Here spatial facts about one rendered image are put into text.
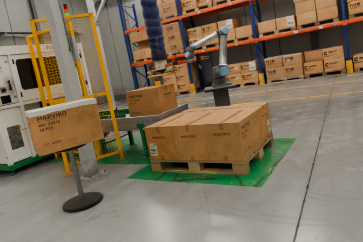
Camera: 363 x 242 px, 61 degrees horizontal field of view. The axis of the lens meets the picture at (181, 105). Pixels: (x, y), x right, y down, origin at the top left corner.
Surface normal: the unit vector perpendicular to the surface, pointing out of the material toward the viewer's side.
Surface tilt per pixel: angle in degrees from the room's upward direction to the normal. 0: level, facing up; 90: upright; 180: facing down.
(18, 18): 90
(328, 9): 87
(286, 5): 90
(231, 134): 90
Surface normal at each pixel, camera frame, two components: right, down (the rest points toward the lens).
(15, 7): 0.87, -0.10
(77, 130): 0.51, 0.02
